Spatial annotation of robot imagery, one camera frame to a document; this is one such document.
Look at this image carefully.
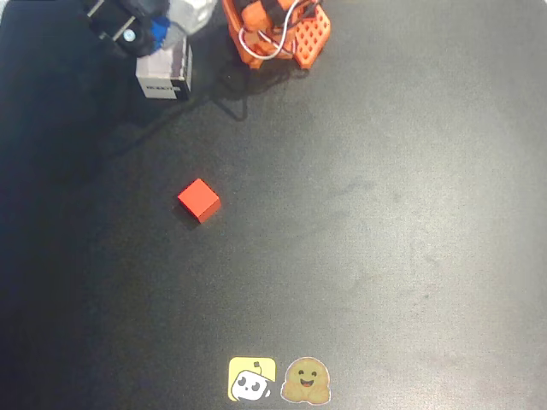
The blue cube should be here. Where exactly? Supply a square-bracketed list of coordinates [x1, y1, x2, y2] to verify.
[148, 15, 172, 50]

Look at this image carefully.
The white cardboard box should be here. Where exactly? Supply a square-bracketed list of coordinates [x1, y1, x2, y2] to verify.
[135, 33, 193, 101]

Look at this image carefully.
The red cube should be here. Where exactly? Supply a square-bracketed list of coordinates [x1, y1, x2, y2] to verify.
[176, 178, 223, 226]

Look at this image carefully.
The black desk mat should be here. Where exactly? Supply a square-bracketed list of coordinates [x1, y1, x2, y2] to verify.
[0, 0, 547, 410]

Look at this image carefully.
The yellow robot face sticker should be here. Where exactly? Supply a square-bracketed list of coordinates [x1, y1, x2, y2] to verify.
[227, 356, 277, 402]

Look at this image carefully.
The hugging face emoji sticker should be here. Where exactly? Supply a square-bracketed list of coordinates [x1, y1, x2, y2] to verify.
[279, 356, 332, 405]

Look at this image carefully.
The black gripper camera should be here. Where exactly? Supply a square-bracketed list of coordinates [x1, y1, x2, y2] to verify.
[83, 0, 160, 59]

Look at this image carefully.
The black camera cable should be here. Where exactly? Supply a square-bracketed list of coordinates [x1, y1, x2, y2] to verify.
[100, 63, 311, 160]

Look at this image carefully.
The white red black servo cable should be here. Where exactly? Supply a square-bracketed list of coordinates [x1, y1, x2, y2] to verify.
[238, 0, 303, 60]

